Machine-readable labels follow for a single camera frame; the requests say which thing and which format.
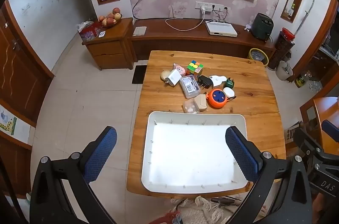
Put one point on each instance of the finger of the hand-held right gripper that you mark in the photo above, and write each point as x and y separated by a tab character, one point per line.
307	140
331	130

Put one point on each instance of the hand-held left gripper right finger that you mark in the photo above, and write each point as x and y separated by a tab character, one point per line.
242	157

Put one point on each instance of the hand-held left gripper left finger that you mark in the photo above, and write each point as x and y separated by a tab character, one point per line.
102	155

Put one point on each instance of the white plastic tray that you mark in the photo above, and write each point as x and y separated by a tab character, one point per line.
185	149

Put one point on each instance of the orange round reel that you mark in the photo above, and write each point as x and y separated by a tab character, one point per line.
217	98

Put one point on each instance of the white egg-shaped case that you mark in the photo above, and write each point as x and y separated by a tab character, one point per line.
229	92

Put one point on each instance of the beige small box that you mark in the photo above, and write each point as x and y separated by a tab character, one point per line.
201	102

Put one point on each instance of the small clear plastic box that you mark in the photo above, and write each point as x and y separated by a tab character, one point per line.
190	106

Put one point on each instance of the small green box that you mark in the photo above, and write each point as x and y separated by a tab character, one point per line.
229	83

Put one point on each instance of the white plug adapter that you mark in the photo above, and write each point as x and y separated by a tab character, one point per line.
218	80

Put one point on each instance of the black wall charger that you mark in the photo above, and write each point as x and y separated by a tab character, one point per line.
204	81

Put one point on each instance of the clear labelled plastic box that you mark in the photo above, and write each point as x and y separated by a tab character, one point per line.
189	86

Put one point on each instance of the gold round compact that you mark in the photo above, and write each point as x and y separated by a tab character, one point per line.
164	75

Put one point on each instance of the colourful puzzle cube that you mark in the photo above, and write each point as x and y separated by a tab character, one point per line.
195	67

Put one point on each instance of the white wall charger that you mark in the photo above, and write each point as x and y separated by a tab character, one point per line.
173	77

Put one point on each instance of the person's right hand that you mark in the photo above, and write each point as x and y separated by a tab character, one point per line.
320	206

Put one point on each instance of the cardboard box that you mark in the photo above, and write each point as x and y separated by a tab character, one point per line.
290	132

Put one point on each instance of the orange wooden side table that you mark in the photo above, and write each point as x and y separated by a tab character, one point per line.
325	110

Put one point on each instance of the yellow oil bottle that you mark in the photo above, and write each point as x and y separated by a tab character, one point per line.
302	80

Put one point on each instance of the white bucket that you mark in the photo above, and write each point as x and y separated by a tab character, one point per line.
282	72

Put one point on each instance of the black floor mat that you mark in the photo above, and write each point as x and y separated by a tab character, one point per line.
139	74

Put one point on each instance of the tall dark red-lidded container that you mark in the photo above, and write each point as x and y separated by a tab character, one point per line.
282	51

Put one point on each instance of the wooden drawer cabinet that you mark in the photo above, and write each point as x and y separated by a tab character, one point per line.
108	51

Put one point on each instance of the wooden door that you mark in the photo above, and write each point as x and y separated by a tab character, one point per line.
18	75

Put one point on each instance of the long grey sword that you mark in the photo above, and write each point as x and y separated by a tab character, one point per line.
307	14

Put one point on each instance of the small white square device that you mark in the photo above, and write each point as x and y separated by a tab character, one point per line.
102	34

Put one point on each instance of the dark green air fryer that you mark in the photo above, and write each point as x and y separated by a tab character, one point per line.
261	26

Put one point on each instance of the red tissue pack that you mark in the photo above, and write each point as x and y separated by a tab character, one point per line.
88	31

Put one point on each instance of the small bottle in niche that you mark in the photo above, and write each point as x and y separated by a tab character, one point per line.
291	11

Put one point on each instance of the small white figurine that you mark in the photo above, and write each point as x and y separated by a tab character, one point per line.
248	27

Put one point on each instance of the grey booklet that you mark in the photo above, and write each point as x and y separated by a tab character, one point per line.
139	31

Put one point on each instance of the white set-top box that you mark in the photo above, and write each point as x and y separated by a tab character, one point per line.
221	29

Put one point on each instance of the bowl of peaches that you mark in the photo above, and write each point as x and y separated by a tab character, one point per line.
110	17

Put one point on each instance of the white plugged-in charger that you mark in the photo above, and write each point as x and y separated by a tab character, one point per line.
204	10

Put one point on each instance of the cartoon wall poster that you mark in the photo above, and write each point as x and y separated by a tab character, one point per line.
8	124

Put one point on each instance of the white wall outlet strip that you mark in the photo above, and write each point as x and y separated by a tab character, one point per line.
215	5

